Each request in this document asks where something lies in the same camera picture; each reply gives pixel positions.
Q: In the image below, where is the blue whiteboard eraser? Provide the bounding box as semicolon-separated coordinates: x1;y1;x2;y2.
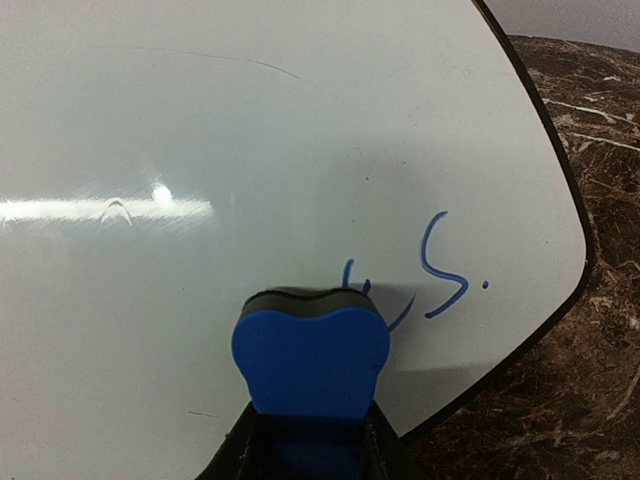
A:
231;288;390;479

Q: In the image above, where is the white whiteboard with black frame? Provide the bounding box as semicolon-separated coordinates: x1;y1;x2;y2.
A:
1;1;589;479

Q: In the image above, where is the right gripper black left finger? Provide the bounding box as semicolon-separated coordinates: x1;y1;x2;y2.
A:
195;404;269;480

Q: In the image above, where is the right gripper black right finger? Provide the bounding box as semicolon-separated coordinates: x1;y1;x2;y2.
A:
360;402;421;480

